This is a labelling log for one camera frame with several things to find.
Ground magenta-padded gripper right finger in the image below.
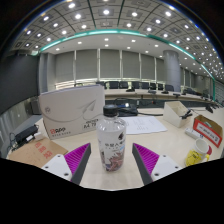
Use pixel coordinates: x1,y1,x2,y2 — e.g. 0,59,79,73
131,142,184,186

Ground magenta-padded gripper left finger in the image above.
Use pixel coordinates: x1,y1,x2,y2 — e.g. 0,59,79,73
42,142,92,186

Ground clear printed-label water bottle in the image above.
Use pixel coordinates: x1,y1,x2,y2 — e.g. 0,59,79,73
95,104,128,173

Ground white printed paper sheet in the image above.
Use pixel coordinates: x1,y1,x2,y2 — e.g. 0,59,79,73
121,115,169,136

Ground brown envelope red print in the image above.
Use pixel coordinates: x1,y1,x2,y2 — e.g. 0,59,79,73
7,137,69,169

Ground large white paper carton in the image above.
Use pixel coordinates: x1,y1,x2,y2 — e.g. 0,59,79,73
38,84,107,140

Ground small open beige box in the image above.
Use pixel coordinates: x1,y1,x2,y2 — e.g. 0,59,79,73
162,100,194,129

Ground black desk telephone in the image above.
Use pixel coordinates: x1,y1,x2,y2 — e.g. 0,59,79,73
116,103,139,118

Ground black power adapter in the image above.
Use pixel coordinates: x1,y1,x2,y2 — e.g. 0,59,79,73
13,124,39,145

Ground black clip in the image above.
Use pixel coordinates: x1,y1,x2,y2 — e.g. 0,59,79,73
179,109,194,120

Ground long curved conference desk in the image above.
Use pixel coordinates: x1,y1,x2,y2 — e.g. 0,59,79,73
99,87,221,109

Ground flat cardboard box red label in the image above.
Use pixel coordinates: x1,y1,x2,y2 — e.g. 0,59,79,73
192,114,224,149

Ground row of black office chairs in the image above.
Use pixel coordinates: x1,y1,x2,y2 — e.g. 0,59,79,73
96,79,176,93

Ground black table microphone base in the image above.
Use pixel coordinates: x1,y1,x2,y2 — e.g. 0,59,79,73
204,103,214,114

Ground round ceiling lights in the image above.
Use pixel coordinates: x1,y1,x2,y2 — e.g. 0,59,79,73
13,0,224,81

